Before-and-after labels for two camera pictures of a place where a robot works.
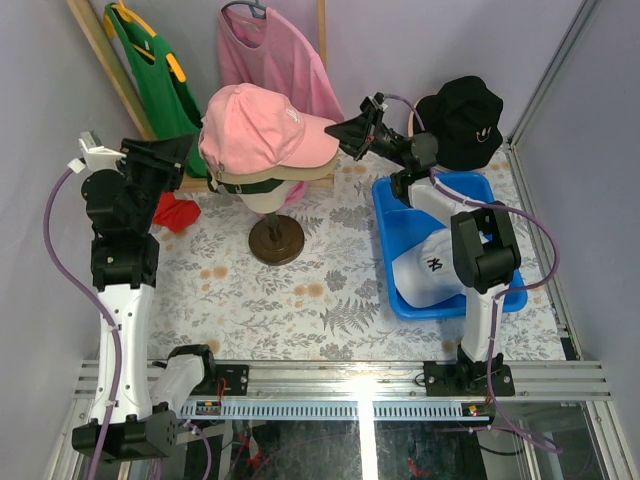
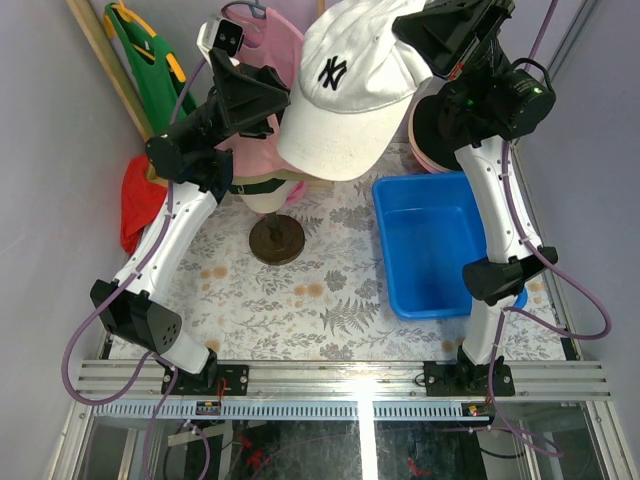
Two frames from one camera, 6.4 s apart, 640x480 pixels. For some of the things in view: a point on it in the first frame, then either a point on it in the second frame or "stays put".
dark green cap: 262,186 stays put
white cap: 428,271 → 358,81
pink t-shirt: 259,48 stays put
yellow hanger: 128,14 stays put
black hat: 463,120 stays put
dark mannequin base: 276,239 stays put
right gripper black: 360,135 → 447,35
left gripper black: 148,163 → 220,93
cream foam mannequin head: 268,201 stays put
